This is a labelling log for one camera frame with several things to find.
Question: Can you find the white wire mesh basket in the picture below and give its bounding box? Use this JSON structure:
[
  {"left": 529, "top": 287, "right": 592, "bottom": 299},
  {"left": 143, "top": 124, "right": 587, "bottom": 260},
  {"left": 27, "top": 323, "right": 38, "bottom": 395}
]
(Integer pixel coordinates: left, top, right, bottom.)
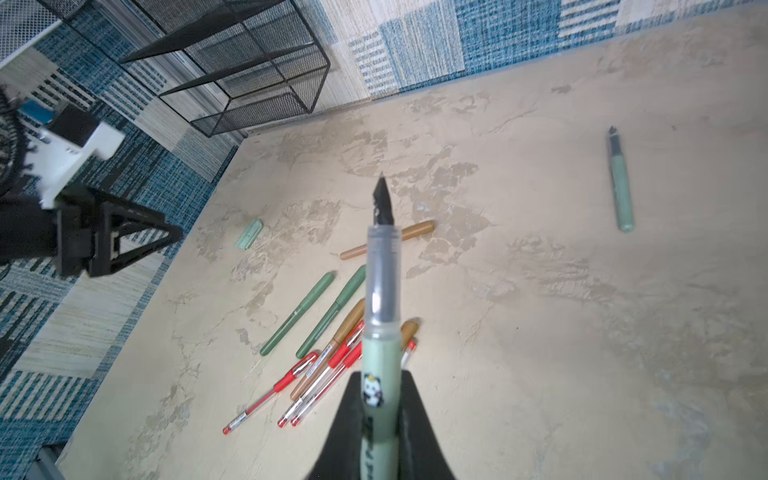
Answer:
[{"left": 1, "top": 0, "right": 61, "bottom": 66}]

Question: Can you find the black wire mesh shelf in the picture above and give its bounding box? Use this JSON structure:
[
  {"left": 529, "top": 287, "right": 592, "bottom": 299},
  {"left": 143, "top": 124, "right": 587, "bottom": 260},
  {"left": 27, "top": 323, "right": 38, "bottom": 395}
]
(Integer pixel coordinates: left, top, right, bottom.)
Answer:
[{"left": 41, "top": 1, "right": 330, "bottom": 137}]

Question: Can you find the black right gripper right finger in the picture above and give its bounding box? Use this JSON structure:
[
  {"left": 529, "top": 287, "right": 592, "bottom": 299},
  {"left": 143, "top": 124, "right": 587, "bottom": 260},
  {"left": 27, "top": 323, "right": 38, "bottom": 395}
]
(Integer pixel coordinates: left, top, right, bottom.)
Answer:
[{"left": 398, "top": 370, "right": 455, "bottom": 480}]

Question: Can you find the brown pen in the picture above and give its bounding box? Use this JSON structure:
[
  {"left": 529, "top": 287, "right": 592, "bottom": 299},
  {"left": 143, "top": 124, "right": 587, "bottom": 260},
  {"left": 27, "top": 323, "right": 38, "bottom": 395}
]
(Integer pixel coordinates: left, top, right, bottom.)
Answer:
[
  {"left": 400, "top": 318, "right": 420, "bottom": 350},
  {"left": 290, "top": 299, "right": 365, "bottom": 401}
]

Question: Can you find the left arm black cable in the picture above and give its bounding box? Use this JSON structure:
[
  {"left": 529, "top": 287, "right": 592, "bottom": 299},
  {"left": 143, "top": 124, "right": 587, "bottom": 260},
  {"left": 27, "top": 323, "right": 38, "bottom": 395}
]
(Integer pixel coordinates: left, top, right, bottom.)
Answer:
[{"left": 0, "top": 89, "right": 28, "bottom": 199}]

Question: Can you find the dark green pen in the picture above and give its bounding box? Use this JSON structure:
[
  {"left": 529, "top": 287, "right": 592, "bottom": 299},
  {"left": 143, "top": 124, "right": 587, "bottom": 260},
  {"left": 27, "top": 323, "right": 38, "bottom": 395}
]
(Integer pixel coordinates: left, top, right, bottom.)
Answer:
[
  {"left": 259, "top": 271, "right": 335, "bottom": 356},
  {"left": 296, "top": 265, "right": 366, "bottom": 359}
]

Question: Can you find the light green pen cap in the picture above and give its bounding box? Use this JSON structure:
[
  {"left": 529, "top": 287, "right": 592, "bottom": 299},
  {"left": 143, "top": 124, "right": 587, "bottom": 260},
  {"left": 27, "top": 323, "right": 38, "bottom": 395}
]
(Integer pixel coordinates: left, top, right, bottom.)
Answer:
[{"left": 235, "top": 219, "right": 263, "bottom": 250}]

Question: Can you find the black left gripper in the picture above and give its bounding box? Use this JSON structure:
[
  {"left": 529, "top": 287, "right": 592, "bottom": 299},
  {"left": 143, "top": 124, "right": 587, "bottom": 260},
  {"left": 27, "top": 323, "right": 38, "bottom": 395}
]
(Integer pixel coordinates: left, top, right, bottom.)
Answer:
[{"left": 43, "top": 185, "right": 183, "bottom": 277}]

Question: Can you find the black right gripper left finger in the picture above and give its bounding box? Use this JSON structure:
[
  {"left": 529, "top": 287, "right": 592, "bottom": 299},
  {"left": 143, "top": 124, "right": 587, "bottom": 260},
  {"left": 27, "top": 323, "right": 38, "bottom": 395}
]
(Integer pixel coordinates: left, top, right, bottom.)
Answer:
[{"left": 306, "top": 372, "right": 363, "bottom": 480}]

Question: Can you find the brown pen right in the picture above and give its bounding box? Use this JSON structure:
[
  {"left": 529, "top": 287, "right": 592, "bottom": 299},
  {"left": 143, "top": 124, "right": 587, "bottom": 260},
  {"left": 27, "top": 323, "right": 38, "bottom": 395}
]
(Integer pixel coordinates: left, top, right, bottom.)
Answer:
[{"left": 400, "top": 318, "right": 420, "bottom": 350}]

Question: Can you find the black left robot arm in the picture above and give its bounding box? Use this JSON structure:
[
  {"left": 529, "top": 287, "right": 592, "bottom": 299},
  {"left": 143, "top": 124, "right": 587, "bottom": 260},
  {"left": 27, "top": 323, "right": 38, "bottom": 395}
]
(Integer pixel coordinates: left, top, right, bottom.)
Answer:
[{"left": 1, "top": 185, "right": 183, "bottom": 278}]

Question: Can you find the brown pen middle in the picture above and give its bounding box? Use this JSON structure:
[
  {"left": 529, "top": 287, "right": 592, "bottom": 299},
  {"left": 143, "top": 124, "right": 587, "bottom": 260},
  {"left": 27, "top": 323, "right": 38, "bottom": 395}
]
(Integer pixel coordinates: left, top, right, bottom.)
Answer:
[{"left": 290, "top": 299, "right": 365, "bottom": 401}]

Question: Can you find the brown pen upper horizontal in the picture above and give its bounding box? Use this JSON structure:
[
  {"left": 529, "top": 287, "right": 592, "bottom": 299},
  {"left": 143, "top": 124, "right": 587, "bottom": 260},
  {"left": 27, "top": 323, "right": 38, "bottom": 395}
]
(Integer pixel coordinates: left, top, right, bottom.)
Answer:
[{"left": 339, "top": 220, "right": 436, "bottom": 260}]

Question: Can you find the red gel pen short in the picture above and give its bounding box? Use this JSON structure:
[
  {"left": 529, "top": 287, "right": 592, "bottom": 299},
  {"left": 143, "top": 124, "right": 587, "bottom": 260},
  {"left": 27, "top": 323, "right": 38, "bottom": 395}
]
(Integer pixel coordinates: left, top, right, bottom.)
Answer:
[{"left": 401, "top": 339, "right": 417, "bottom": 369}]

